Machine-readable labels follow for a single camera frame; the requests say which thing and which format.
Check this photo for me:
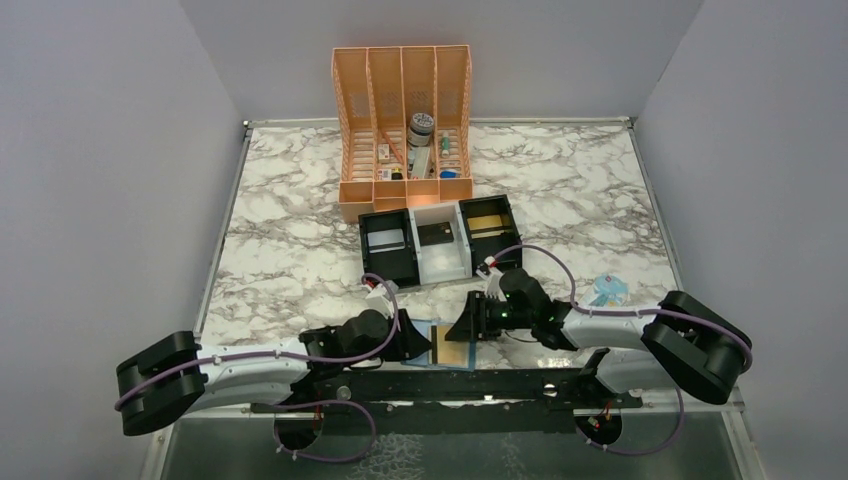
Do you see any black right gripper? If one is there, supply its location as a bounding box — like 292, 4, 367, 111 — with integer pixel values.
446, 290, 534, 341

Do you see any blue leather card holder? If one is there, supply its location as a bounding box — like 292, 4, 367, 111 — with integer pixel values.
403, 320, 476, 371

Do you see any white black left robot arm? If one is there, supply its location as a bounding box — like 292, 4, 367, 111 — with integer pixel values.
115, 309, 432, 436

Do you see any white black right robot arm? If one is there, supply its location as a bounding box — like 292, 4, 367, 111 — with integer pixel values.
445, 268, 753, 407

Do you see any black right card bin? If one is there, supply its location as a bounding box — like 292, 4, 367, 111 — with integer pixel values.
459, 195, 522, 272

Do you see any black card bin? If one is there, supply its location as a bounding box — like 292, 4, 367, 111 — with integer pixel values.
358, 209, 421, 288
459, 195, 522, 272

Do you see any gold credit card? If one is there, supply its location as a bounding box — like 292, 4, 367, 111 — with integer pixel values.
467, 214, 513, 239

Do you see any black left card bin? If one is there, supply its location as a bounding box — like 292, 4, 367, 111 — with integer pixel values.
358, 209, 421, 288

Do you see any white middle card bin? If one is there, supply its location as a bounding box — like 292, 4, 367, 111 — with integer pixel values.
409, 202, 472, 285

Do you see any silver credit card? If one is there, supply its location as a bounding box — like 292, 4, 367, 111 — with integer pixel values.
366, 229, 406, 253

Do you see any black credit card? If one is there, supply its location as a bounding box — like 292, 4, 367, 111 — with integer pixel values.
417, 222, 454, 247

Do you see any clear blue plastic package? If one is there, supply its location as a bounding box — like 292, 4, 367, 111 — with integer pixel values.
584, 274, 629, 307

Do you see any green white small tube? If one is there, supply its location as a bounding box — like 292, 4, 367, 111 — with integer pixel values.
440, 130, 455, 158

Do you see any grey round jar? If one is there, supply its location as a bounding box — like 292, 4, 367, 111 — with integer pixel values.
407, 112, 435, 147

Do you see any orange plastic file organizer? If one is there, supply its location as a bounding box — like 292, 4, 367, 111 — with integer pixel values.
331, 45, 473, 223

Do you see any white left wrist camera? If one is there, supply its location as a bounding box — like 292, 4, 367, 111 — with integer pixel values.
365, 280, 399, 318

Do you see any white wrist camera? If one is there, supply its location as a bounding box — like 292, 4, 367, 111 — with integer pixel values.
365, 280, 399, 318
476, 256, 505, 300

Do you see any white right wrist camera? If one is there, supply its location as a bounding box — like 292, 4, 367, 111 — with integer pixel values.
476, 256, 505, 300

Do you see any black metal base rail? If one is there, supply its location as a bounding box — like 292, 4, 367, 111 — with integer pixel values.
249, 364, 640, 434

